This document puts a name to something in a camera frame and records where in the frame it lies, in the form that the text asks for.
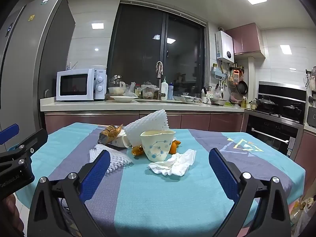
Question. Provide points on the plastic bags of groceries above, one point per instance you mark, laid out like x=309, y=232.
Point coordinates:
x=303, y=217

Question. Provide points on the white knife holder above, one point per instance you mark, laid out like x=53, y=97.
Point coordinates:
x=206, y=98

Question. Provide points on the white bowl on microwave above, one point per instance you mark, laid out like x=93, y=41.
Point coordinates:
x=99, y=67

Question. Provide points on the black hanging frying pan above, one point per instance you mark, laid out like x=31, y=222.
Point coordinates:
x=242, y=87

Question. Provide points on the pink lower kitchen cabinets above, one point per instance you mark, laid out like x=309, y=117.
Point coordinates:
x=98, y=119

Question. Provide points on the pink wall cabinet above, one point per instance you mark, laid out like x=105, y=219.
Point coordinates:
x=246, y=39

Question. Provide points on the black built-in oven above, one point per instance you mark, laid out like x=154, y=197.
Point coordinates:
x=269, y=135

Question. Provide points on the white pump soap bottle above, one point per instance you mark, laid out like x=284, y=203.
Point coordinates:
x=164, y=88

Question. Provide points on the black range hood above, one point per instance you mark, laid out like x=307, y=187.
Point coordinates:
x=281, y=90

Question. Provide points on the glass jar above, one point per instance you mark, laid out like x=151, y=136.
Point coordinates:
x=116, y=81

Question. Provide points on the amber candy wrapper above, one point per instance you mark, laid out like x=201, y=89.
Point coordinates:
x=137, y=150

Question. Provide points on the teal and grey striped tablecloth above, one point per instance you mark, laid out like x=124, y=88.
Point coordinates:
x=172, y=202

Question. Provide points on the gold foil wrapper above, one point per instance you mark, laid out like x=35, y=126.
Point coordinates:
x=109, y=133

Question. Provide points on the black cooking pot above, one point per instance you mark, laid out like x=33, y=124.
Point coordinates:
x=292, y=108

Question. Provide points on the grey refrigerator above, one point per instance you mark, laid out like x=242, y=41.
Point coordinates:
x=29, y=66

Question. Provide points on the orange peel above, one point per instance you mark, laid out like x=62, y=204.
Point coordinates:
x=174, y=147

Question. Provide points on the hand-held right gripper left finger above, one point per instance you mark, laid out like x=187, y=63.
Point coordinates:
x=97, y=172

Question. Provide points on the white paper cup blue dots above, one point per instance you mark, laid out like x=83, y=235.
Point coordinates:
x=158, y=145

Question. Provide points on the black wok with lid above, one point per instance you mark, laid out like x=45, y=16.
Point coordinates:
x=264, y=103

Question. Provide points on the metal bowl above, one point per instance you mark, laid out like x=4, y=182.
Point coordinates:
x=218, y=101

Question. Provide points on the white tissue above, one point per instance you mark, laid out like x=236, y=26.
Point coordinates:
x=175, y=165

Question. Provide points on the white foam fruit net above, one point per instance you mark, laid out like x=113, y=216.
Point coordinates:
x=118, y=160
x=148, y=126

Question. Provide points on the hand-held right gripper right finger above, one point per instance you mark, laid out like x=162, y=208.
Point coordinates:
x=222, y=172

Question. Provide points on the dark sliding window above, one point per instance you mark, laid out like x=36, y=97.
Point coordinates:
x=158, y=44

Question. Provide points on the white shallow plate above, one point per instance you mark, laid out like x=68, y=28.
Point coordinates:
x=122, y=99

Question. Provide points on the white kitchen countertop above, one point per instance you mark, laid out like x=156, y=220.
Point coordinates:
x=98, y=105

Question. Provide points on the white microwave oven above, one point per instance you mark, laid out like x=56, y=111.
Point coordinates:
x=74, y=85

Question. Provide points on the metal kitchen faucet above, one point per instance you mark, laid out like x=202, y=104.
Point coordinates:
x=159, y=76

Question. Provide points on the white wall water heater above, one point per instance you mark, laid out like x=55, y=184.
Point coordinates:
x=224, y=47

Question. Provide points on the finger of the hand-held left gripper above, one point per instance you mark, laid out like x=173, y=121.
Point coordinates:
x=8, y=133
x=34, y=140

